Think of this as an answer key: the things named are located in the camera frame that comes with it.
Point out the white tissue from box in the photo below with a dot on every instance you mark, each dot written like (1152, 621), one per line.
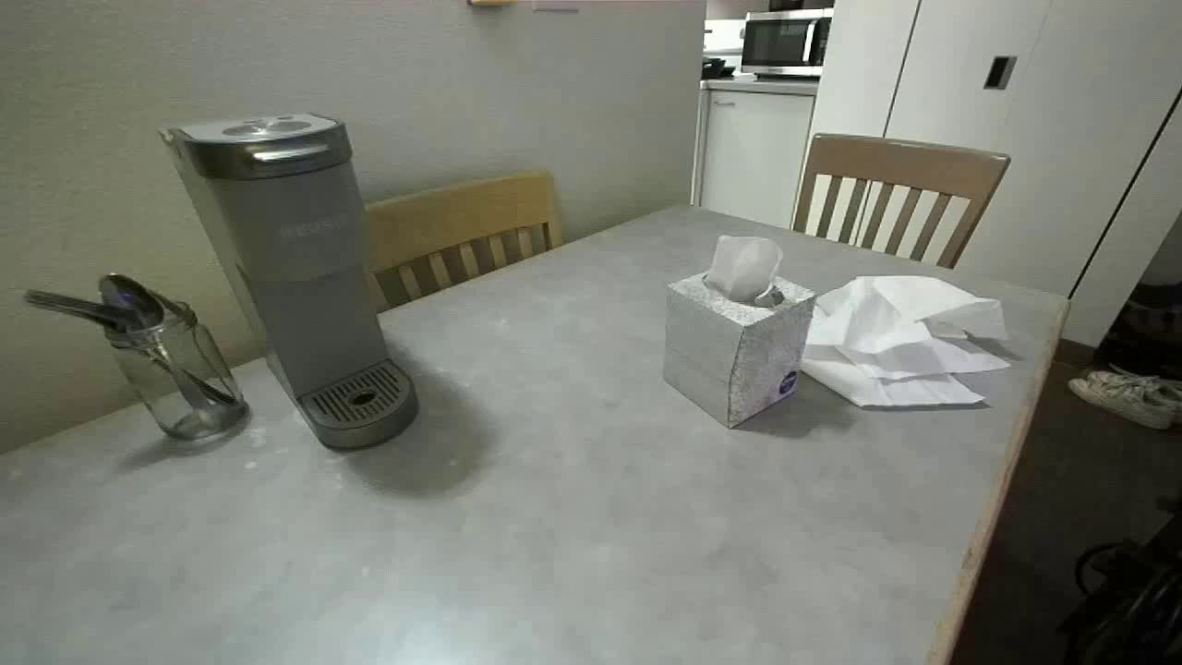
(745, 266)

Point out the white cube tissue box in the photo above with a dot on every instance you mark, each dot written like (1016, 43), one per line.
(734, 358)

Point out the white kitchen cabinet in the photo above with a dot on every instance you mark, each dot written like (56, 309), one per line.
(754, 146)

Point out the pile of loose white tissues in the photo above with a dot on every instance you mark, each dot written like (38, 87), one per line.
(904, 341)

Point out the black and silver microwave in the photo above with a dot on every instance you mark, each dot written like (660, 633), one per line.
(790, 43)

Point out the grey pod coffee maker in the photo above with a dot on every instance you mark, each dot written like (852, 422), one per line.
(281, 209)

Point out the wooden chair at table end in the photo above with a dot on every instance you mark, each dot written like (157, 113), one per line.
(897, 198)

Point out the clear glass jar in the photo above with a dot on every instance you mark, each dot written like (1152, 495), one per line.
(179, 373)

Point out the white shoe on floor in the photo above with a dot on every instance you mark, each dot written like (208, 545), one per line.
(1143, 400)

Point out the wooden chair by wall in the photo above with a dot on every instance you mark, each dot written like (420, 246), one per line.
(437, 238)

